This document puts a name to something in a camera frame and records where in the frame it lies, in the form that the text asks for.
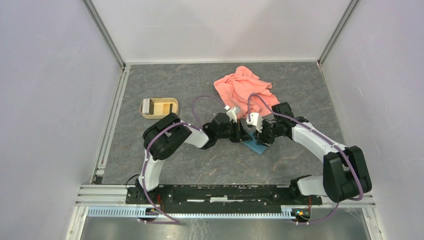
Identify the white slotted cable duct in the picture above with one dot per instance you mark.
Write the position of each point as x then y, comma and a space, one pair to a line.
141, 212

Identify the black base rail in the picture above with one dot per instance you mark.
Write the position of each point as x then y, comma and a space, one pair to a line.
220, 199

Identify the pink crumpled cloth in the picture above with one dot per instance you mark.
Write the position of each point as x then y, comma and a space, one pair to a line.
245, 90

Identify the blue card holder wallet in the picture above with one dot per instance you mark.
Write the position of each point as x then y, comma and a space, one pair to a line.
252, 145

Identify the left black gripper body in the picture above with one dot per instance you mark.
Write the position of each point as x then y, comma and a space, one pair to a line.
230, 132

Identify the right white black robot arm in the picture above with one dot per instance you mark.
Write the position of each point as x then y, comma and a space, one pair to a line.
345, 174

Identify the beige oval tray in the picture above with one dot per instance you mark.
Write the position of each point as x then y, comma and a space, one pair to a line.
158, 108

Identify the grey card stack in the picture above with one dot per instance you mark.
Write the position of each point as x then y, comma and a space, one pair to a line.
147, 107

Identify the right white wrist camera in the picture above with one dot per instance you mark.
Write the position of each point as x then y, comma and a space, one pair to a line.
255, 120

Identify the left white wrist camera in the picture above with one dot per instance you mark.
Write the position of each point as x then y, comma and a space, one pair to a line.
232, 113

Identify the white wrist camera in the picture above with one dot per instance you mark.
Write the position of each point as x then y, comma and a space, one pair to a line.
232, 113
255, 120

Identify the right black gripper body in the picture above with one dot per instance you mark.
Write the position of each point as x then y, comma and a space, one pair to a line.
271, 130

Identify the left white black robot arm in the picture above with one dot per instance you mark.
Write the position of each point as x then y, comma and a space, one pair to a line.
163, 138

